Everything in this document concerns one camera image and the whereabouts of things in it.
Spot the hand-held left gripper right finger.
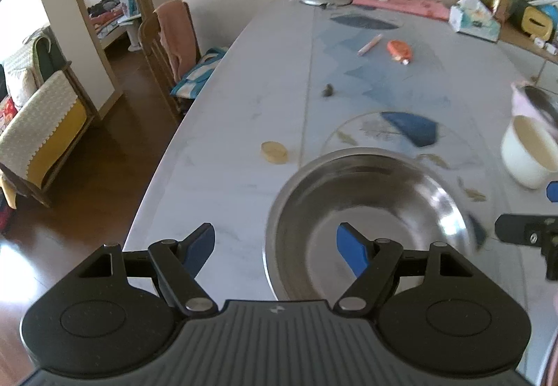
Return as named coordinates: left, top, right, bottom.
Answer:
left=333, top=222, right=474, bottom=319

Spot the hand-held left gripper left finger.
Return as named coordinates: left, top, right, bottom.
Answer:
left=78, top=222, right=219, bottom=317

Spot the stainless steel bowl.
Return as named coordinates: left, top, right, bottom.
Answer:
left=263, top=147, right=477, bottom=304

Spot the cream bowl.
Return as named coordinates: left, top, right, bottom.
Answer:
left=500, top=115, right=558, bottom=190

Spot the pink pot with curved handle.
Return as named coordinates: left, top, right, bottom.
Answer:
left=511, top=80, right=558, bottom=125

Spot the yellow round coaster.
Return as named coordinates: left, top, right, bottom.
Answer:
left=261, top=141, right=288, bottom=164

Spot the white drawer cabinet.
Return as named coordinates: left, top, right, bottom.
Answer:
left=497, top=26, right=558, bottom=90

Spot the blue printed table runner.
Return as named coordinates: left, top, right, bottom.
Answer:
left=301, top=7, right=545, bottom=265

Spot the yellow tissue holder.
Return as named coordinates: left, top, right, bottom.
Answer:
left=522, top=5, right=558, bottom=40

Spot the striped blue bag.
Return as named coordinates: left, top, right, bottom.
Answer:
left=171, top=47, right=229, bottom=99

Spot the tissue box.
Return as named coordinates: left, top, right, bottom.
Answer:
left=449, top=0, right=502, bottom=42

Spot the amber bottle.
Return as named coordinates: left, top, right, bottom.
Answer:
left=490, top=0, right=511, bottom=23

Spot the wooden bench with cover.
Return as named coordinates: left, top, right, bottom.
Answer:
left=0, top=26, right=94, bottom=208

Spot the orange pouch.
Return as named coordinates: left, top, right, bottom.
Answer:
left=387, top=40, right=413, bottom=65

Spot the wooden chair with towel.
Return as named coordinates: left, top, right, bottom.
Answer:
left=138, top=0, right=201, bottom=116

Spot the pink towel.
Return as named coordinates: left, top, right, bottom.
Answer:
left=156, top=0, right=201, bottom=82

